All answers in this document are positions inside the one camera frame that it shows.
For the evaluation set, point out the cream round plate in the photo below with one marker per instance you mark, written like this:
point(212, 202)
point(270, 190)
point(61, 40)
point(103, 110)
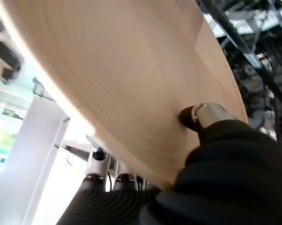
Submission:
point(119, 70)

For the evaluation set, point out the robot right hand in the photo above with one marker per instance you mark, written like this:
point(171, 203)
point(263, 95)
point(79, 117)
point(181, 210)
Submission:
point(225, 187)

